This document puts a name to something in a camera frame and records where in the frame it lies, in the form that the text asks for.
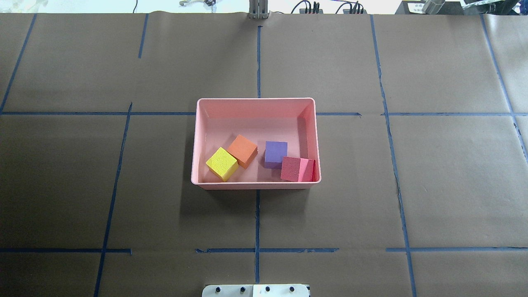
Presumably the yellow foam block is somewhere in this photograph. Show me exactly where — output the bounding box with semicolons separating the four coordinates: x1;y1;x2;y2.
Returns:
206;147;239;182

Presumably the white camera pole mount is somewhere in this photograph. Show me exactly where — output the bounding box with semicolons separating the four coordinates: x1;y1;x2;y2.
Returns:
202;284;311;297

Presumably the pink foam block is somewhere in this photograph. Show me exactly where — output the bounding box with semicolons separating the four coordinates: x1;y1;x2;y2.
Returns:
280;156;316;182

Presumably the purple foam block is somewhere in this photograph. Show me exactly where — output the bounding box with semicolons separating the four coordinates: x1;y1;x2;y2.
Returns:
264;141;288;169

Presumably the orange foam block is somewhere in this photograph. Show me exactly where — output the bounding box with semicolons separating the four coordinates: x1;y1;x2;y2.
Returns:
227;134;258;169

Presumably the pink plastic bin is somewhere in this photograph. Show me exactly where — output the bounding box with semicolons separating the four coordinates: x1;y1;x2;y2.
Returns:
191;98;322;190

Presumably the aluminium frame post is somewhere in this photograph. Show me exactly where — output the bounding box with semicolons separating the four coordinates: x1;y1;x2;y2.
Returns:
248;0;269;19

